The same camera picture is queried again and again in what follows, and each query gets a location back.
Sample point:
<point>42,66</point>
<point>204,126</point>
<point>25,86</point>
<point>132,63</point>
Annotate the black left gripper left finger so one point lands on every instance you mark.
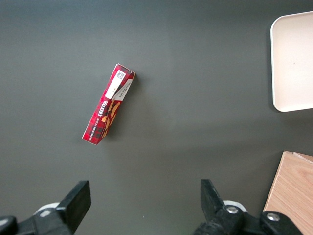
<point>75,205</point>

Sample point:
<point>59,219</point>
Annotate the red tartan shortbread box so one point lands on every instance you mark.
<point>107,107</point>

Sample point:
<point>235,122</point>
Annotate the beige rounded tray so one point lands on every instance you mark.
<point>293,63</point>

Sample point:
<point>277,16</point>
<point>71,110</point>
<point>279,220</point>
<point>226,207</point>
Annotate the light wooden box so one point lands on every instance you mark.
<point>291,186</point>

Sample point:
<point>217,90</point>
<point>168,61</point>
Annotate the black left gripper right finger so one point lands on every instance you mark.
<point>212,208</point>

